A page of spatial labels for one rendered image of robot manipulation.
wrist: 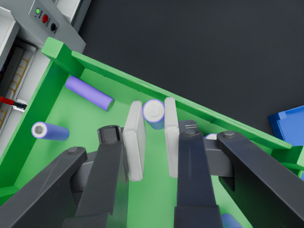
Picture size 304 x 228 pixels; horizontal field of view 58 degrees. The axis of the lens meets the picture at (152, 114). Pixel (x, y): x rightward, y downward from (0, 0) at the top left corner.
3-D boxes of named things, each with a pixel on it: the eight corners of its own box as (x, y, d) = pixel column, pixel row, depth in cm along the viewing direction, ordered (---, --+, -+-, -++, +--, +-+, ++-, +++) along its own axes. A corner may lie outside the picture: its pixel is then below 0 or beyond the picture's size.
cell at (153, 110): (170, 116, 27) (170, 104, 20) (163, 133, 27) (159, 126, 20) (153, 108, 27) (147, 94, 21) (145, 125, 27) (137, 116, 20)
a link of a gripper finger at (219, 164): (180, 153, 13) (245, 148, 13) (176, 120, 18) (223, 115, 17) (183, 182, 13) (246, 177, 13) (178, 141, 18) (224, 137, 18)
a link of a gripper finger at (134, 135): (143, 181, 15) (129, 182, 15) (146, 135, 22) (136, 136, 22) (135, 131, 14) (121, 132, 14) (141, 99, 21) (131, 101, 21)
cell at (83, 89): (109, 101, 33) (66, 75, 34) (104, 113, 34) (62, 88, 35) (116, 97, 35) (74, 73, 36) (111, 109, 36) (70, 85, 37)
